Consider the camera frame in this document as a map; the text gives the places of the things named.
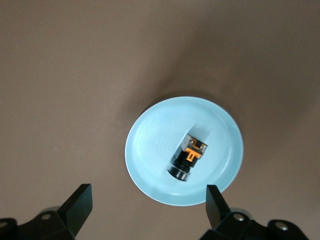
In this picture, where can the orange and black switch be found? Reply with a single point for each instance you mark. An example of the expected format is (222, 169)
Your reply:
(188, 157)

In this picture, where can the light blue round plate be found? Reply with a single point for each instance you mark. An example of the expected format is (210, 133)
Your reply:
(155, 150)

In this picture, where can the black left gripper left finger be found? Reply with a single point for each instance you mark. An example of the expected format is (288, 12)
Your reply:
(75, 207)

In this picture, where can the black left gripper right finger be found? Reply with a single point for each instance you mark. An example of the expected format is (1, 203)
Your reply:
(218, 207)

